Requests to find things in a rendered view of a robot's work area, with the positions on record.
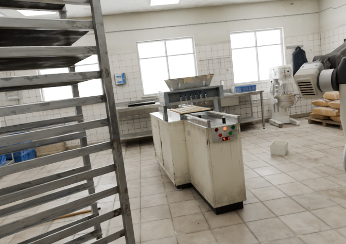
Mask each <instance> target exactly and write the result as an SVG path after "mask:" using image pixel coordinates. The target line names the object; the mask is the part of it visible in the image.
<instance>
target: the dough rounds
mask: <svg viewBox="0 0 346 244"><path fill-rule="evenodd" d="M203 110H210V109H209V108H204V107H197V106H193V107H188V108H179V109H172V110H171V111H172V112H175V113H178V114H183V113H189V112H197V111H203Z"/></svg>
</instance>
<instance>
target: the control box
mask: <svg viewBox="0 0 346 244"><path fill-rule="evenodd" d="M232 126H235V128H234V129H232ZM224 127H226V128H227V129H226V130H224V129H223V128H224ZM216 128H218V131H217V132H216V131H215V129H216ZM229 132H232V135H230V134H229ZM220 133H221V134H222V137H219V134H220ZM211 134H212V143H216V142H222V141H224V140H223V138H224V139H225V141H228V140H227V137H229V138H228V139H229V140H233V139H237V138H238V135H237V124H236V123H233V124H227V125H221V126H215V127H211Z"/></svg>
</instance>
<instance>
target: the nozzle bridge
mask: <svg viewBox="0 0 346 244"><path fill-rule="evenodd" d="M206 89H207V91H206ZM181 92H182V101H180V96H181ZM186 92H187V101H185V95H186ZM205 92H206V93H207V98H205ZM200 93H201V95H202V99H200ZM190 94H191V95H192V100H190ZM195 94H196V95H197V99H195ZM158 95H159V103H160V105H161V106H162V114H163V120H164V121H168V113H167V106H172V105H176V104H183V103H191V102H198V101H206V100H214V106H215V112H220V113H222V110H221V100H220V99H222V98H224V93H223V85H210V86H206V87H201V88H193V89H184V90H176V91H165V92H158Z"/></svg>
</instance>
